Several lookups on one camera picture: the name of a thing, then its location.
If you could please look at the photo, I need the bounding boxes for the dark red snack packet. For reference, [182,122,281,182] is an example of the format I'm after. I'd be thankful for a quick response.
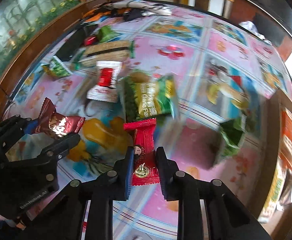
[34,98,85,139]

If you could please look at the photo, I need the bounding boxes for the red candy wrapper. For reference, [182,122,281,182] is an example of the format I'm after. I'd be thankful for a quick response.
[123,118,159,186]

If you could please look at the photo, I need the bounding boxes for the sandwich cracker pack green ends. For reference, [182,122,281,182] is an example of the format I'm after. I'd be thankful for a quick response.
[71,40,135,70]

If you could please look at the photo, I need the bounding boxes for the yellow green cracker package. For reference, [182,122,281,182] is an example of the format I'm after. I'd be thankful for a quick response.
[257,160,287,224]

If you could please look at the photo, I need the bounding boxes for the orange cracker package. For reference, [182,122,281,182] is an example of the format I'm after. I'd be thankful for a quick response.
[280,107,292,171]

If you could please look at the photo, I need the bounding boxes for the cardboard box tray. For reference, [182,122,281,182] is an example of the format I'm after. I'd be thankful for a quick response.
[247,89,292,239]

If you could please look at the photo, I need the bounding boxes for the white red candy packet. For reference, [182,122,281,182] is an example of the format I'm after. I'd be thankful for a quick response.
[86,61,123,103]

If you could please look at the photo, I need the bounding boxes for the small green snack packet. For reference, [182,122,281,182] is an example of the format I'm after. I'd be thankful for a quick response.
[42,56,72,79]

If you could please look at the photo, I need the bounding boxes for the folded green snack bag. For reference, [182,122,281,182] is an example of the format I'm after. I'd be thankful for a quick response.
[214,113,247,165]

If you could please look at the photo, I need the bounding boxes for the green garlic flavour snack bag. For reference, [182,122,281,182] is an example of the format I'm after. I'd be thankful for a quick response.
[118,71,179,122]

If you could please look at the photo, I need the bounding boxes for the black rectangular tray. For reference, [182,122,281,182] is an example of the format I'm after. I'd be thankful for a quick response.
[55,24,98,62]

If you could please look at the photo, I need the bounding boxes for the small red candy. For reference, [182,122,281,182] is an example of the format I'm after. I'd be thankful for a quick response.
[84,36,99,46]

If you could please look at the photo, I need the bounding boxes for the green snack bag at back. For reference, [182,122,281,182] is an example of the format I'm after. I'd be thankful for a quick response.
[97,25,120,43]

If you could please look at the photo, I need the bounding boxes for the white plastic bag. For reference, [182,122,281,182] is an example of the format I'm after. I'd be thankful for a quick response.
[239,21,265,40]

